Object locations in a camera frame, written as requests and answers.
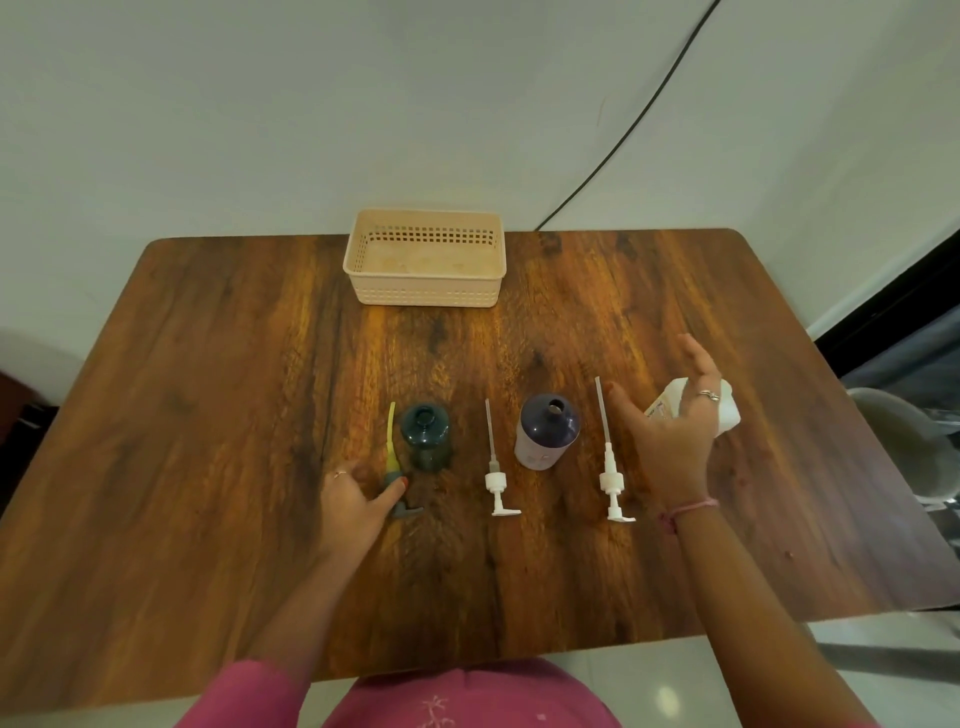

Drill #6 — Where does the person's left hand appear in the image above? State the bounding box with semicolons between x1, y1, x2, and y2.
321;460;411;558

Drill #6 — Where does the person's right hand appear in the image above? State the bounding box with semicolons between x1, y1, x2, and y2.
607;333;725;519

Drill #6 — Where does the green pump with yellow tube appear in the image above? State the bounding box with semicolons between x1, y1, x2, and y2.
384;402;425;522

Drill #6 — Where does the white plastic bottle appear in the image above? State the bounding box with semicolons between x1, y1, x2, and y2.
643;378;741;437

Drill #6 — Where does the person's right forearm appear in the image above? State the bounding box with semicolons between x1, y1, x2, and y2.
667;504;882;728

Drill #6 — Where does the person's left forearm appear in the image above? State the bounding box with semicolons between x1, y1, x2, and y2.
243;536;380;680

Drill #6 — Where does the dark green plastic bottle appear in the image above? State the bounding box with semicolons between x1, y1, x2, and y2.
399;402;453;474

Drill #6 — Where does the white pump dispenser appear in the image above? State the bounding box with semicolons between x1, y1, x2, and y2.
483;399;522;519
594;376;637;524

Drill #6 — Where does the dark purple plastic bottle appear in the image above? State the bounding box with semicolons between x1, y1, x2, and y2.
514;393;582;472

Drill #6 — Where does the beige plastic perforated basket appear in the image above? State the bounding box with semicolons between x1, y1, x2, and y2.
342;209;508;309

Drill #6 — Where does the pink embroidered garment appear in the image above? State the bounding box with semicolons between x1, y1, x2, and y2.
174;657;625;728

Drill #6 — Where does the white plastic chair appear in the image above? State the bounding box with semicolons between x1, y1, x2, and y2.
846;387;960;513

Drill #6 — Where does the dark brown furniture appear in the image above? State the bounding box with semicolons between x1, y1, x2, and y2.
0;370;60;519

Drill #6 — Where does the pink thread bracelet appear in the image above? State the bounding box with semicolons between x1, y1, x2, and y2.
658;497;721;535

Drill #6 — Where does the black cable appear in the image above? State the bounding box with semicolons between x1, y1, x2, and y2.
534;0;723;231

